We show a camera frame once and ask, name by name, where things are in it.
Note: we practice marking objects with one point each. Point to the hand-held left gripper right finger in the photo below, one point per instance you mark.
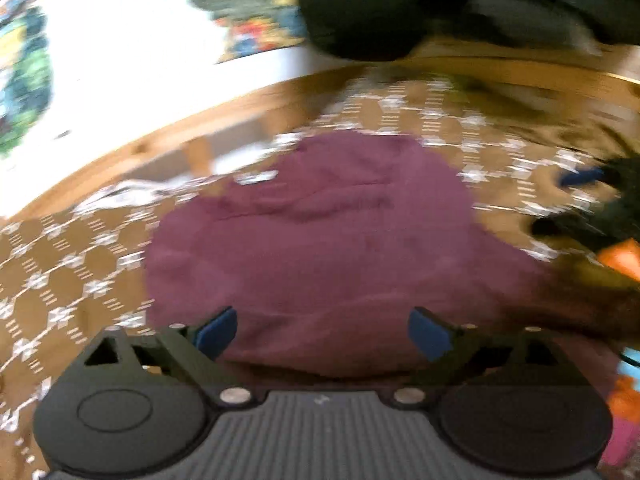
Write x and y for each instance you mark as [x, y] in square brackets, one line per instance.
[426, 332]

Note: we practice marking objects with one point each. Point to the maroon small garment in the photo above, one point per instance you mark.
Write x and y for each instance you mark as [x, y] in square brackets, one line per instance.
[330, 240]

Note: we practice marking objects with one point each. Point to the brown patterned blanket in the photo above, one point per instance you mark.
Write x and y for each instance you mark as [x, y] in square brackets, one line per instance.
[65, 260]

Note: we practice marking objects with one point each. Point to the black cloth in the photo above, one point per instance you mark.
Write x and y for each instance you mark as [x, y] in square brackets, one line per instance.
[360, 5]

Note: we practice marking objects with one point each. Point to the colourful printed cloth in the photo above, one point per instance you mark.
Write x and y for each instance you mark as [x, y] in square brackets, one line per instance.
[22, 80]
[250, 5]

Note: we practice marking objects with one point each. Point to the wooden bed frame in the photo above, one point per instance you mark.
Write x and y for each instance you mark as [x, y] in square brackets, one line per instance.
[150, 147]

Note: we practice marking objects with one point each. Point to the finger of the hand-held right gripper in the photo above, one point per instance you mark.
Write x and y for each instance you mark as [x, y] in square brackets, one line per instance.
[565, 227]
[580, 178]

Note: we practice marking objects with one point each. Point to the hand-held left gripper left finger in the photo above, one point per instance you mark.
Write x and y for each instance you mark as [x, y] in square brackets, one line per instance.
[218, 332]

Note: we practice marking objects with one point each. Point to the orange cloth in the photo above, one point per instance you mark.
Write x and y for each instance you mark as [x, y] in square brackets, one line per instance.
[622, 257]

